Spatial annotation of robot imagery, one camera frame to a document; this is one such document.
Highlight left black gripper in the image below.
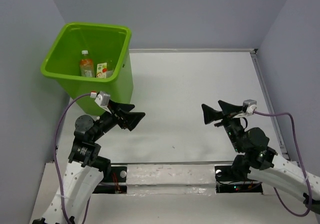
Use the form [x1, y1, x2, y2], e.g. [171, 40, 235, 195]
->
[91, 99, 146, 141]

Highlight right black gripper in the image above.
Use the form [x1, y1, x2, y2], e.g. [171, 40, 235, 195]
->
[199, 100, 243, 152]

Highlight small orange bottle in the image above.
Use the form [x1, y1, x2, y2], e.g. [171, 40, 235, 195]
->
[96, 62, 108, 79]

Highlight orange drink bottle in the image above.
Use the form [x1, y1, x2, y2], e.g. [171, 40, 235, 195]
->
[79, 50, 95, 78]

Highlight clear bottle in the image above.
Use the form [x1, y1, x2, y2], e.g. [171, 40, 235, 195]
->
[106, 59, 116, 77]

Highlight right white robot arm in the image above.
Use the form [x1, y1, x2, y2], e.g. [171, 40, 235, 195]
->
[201, 99, 320, 216]

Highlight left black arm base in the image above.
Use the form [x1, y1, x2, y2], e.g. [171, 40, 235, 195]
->
[93, 165, 128, 194]

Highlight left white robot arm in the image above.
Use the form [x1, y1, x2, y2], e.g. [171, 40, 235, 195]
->
[33, 101, 146, 223]

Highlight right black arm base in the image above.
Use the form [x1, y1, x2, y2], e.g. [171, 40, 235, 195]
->
[214, 165, 263, 194]

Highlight green plastic bin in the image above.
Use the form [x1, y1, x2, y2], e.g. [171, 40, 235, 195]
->
[40, 22, 134, 115]

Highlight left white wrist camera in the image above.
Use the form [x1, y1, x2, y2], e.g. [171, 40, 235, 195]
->
[90, 91, 111, 110]

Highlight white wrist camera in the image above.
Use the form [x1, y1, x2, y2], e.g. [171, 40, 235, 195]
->
[90, 91, 111, 110]
[234, 99, 257, 118]

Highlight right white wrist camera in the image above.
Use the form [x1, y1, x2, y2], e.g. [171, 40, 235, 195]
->
[234, 99, 257, 118]

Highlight aluminium table edge rail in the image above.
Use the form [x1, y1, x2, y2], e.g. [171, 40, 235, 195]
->
[129, 48, 258, 54]

